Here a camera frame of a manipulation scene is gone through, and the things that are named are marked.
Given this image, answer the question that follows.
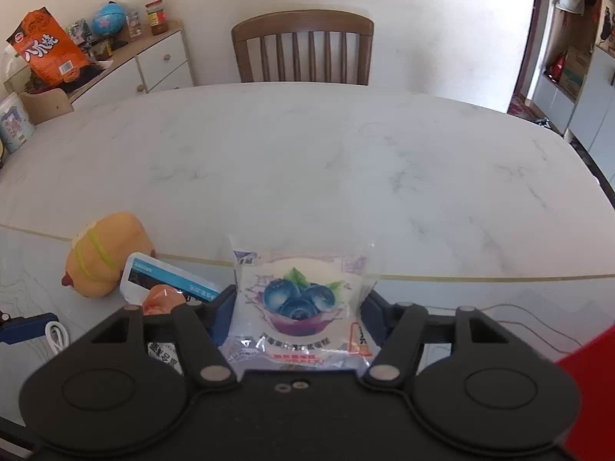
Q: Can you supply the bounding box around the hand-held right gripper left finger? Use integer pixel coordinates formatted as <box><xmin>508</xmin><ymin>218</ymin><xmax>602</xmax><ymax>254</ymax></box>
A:
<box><xmin>89</xmin><ymin>285</ymin><xmax>237</xmax><ymax>389</ymax></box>

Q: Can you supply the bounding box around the printed round tin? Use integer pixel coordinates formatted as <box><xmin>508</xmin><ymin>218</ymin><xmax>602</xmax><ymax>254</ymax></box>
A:
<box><xmin>0</xmin><ymin>93</ymin><xmax>36</xmax><ymax>153</ymax></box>

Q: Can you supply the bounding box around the blue globe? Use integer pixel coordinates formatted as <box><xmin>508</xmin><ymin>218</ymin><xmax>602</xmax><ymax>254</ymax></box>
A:
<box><xmin>92</xmin><ymin>2</ymin><xmax>128</xmax><ymax>37</ymax></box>

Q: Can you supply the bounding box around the red cardboard box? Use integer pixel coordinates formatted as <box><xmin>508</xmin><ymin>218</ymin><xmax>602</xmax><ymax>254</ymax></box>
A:
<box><xmin>552</xmin><ymin>319</ymin><xmax>615</xmax><ymax>461</ymax></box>

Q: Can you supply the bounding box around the printed table mat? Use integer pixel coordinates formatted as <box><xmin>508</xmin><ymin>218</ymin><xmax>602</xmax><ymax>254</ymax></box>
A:
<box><xmin>0</xmin><ymin>223</ymin><xmax>615</xmax><ymax>447</ymax></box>

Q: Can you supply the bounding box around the white shrimp snack pouch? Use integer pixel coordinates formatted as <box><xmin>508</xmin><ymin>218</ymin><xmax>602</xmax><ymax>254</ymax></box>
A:
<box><xmin>119</xmin><ymin>252</ymin><xmax>223</xmax><ymax>376</ymax></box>

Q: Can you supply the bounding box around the white sideboard cabinet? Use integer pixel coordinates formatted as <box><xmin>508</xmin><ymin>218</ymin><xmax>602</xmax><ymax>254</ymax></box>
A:
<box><xmin>66</xmin><ymin>19</ymin><xmax>196</xmax><ymax>106</ymax></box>

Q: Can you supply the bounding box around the large orange snack bag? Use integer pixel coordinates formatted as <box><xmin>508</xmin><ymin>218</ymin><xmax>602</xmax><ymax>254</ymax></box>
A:
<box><xmin>7</xmin><ymin>7</ymin><xmax>92</xmax><ymax>83</ymax></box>

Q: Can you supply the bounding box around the capybara plush toy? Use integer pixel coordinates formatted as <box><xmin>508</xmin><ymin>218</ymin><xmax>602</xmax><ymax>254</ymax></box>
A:
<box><xmin>61</xmin><ymin>211</ymin><xmax>157</xmax><ymax>298</ymax></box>

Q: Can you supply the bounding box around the white charging cable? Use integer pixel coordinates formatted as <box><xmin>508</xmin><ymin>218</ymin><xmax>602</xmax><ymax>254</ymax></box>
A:
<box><xmin>45</xmin><ymin>322</ymin><xmax>71</xmax><ymax>355</ymax></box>

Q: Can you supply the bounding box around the wooden slatted chair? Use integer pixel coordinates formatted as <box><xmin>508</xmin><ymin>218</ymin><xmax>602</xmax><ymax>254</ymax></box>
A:
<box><xmin>231</xmin><ymin>10</ymin><xmax>375</xmax><ymax>86</ymax></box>

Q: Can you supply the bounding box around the red label sauce jar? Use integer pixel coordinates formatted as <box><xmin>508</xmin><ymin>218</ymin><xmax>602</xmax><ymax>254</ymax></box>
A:
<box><xmin>145</xmin><ymin>0</ymin><xmax>168</xmax><ymax>36</ymax></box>

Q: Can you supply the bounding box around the blueberry bread packet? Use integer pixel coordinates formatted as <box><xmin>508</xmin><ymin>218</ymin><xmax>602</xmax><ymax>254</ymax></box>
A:
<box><xmin>218</xmin><ymin>233</ymin><xmax>386</xmax><ymax>376</ymax></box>

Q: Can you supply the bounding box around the plain wooden chair back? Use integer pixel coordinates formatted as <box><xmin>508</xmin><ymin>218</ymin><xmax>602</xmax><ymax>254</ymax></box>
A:
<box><xmin>19</xmin><ymin>88</ymin><xmax>74</xmax><ymax>126</ymax></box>

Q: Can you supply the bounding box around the grey shelving cabinet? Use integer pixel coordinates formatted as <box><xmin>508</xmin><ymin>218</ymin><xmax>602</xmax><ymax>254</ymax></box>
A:
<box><xmin>529</xmin><ymin>0</ymin><xmax>615</xmax><ymax>181</ymax></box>

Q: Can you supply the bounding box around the brown cardboard carton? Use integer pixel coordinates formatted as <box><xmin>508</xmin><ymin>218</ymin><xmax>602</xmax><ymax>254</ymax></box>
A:
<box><xmin>560</xmin><ymin>47</ymin><xmax>592</xmax><ymax>97</ymax></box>

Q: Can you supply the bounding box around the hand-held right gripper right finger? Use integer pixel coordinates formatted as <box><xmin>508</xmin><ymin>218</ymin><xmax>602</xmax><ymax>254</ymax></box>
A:
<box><xmin>360</xmin><ymin>290</ymin><xmax>512</xmax><ymax>390</ymax></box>

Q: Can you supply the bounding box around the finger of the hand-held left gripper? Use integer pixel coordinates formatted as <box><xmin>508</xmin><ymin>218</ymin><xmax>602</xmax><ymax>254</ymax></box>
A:
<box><xmin>0</xmin><ymin>312</ymin><xmax>60</xmax><ymax>345</ymax></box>

